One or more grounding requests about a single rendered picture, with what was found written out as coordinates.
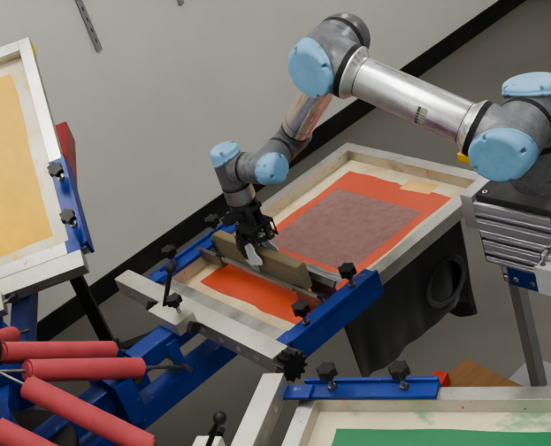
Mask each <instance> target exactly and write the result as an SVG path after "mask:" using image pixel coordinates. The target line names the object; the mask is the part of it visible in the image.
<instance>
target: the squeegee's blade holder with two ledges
mask: <svg viewBox="0 0 551 446"><path fill-rule="evenodd" d="M223 260H224V262H225V263H228V264H229V265H232V266H235V267H237V268H239V269H241V270H243V271H245V272H248V273H251V274H254V275H255V276H257V277H260V278H262V279H264V280H267V281H269V282H272V283H274V284H276V285H279V286H281V287H282V288H286V289H288V290H291V291H293V292H294V291H295V290H294V289H293V288H291V285H293V284H290V283H288V282H286V281H283V280H280V279H278V278H276V277H273V276H271V275H270V274H267V273H263V272H261V271H260V272H258V271H257V270H255V269H254V268H253V267H250V266H248V265H244V264H243V263H240V262H238V261H236V260H233V259H231V258H228V257H225V258H223Z"/></svg>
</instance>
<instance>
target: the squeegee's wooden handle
mask: <svg viewBox="0 0 551 446"><path fill-rule="evenodd" d="M234 237H235V235H231V234H229V233H227V232H225V231H222V230H218V231H217V232H216V233H214V234H213V238H214V240H215V243H216V244H217V247H218V251H219V253H220V256H221V257H222V258H225V257H228V258H231V259H233V260H236V261H238V262H240V263H243V264H244V265H248V266H250V267H252V266H251V265H250V264H249V263H248V262H247V261H246V259H245V258H244V257H243V256H242V255H241V253H240V252H239V251H238V250H237V247H236V241H235V238H234ZM258 247H259V249H256V248H254V249H255V252H256V254H257V255H258V256H259V257H260V258H261V259H262V261H263V264H262V265H260V266H259V267H260V271H261V272H263V273H267V274H270V275H271V276H273V277H276V278H278V279H280V280H283V281H286V282H288V283H290V284H293V285H295V286H297V287H300V288H304V289H306V290H307V289H309V288H310V287H311V286H312V282H311V279H310V276H309V273H308V270H307V267H306V265H305V263H304V262H302V261H299V260H297V259H294V258H291V257H289V256H286V255H283V254H281V253H278V252H277V251H274V250H270V249H267V248H265V247H263V246H261V245H258Z"/></svg>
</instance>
